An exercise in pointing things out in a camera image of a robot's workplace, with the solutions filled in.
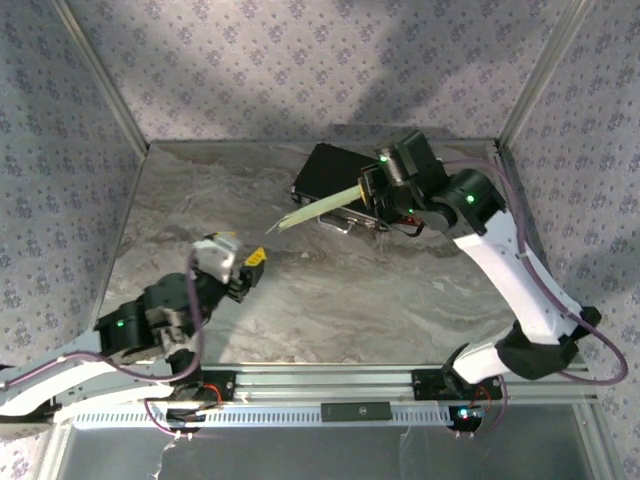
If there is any light green paper box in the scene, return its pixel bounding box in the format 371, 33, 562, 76
264, 183, 364, 236

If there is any black hard case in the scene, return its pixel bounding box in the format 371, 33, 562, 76
290, 142, 389, 235

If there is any black base connector block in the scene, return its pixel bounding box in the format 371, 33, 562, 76
164, 407, 207, 434

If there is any black label plate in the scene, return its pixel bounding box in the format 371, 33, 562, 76
320, 401, 393, 424

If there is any grey metal front panel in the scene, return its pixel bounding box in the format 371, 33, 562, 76
54, 429, 601, 480

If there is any small circuit board with LED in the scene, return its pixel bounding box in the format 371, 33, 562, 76
447, 404, 485, 434

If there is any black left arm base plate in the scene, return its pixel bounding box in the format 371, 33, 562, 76
169, 369, 237, 404

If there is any thin purple base cable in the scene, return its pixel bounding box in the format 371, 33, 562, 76
141, 397, 196, 442
469, 374, 509, 440

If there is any aluminium side frame rail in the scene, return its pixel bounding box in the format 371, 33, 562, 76
492, 142, 586, 369

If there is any aluminium front rail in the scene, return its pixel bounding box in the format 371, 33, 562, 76
197, 363, 600, 407

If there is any white slotted cable duct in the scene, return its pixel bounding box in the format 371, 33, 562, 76
72, 402, 454, 430

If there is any aluminium frame post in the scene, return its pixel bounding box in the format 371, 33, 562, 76
48, 0, 151, 154
496, 0, 599, 151

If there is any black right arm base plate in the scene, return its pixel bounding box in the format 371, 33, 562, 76
410, 368, 504, 401

